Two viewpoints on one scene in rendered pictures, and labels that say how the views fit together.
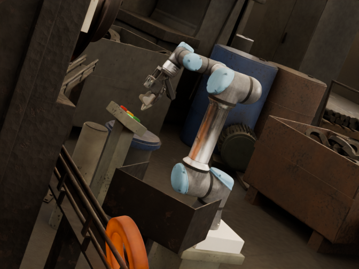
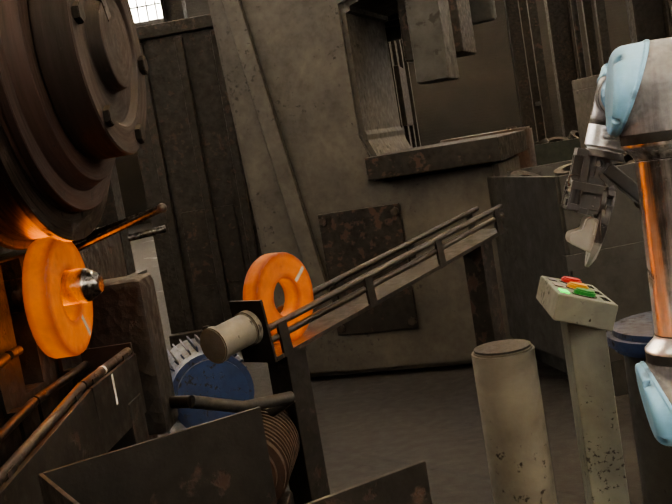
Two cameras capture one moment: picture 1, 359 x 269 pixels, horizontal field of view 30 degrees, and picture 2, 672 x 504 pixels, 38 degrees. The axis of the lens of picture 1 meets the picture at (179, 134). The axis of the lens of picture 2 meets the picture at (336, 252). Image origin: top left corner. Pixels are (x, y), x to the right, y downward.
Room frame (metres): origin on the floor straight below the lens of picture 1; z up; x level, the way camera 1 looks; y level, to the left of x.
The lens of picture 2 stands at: (1.37, -0.57, 0.94)
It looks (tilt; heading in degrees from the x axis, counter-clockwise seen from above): 6 degrees down; 39
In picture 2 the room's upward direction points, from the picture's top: 9 degrees counter-clockwise
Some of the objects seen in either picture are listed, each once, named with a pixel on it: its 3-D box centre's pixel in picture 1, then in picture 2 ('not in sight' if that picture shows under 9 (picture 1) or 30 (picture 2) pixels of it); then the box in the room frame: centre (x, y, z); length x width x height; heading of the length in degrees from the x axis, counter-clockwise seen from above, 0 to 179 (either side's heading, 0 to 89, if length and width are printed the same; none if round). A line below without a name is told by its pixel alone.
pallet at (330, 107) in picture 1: (327, 115); not in sight; (10.44, -2.04, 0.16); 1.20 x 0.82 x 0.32; 24
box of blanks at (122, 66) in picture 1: (88, 74); (653, 249); (4.87, 0.78, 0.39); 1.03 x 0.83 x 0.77; 139
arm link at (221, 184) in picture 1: (216, 186); not in sight; (2.71, -0.22, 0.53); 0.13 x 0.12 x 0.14; 119
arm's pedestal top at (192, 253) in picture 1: (195, 238); not in sight; (2.71, -0.22, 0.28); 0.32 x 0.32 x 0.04; 34
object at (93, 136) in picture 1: (78, 177); (521, 477); (2.97, 0.37, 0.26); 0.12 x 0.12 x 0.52
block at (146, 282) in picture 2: not in sight; (127, 356); (2.31, 0.63, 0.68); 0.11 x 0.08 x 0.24; 124
